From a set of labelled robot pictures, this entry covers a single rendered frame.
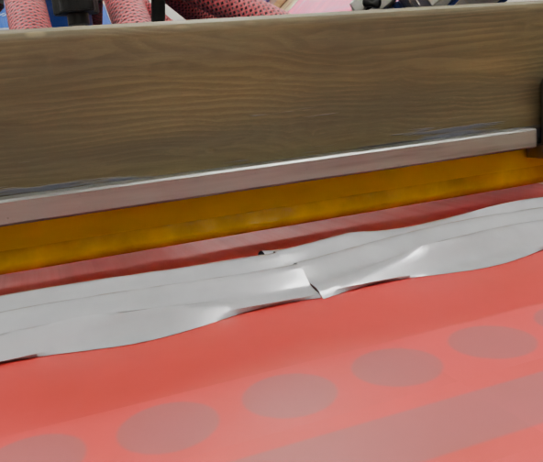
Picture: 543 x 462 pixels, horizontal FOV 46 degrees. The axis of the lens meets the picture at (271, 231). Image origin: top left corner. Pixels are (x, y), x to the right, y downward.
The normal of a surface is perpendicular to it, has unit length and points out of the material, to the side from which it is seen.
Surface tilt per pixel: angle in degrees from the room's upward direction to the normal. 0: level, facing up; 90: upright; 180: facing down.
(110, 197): 90
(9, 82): 90
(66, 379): 0
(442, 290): 0
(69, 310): 32
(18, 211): 90
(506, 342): 0
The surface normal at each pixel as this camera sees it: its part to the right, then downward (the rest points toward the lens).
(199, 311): 0.16, -0.74
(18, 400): -0.10, -0.97
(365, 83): 0.35, 0.16
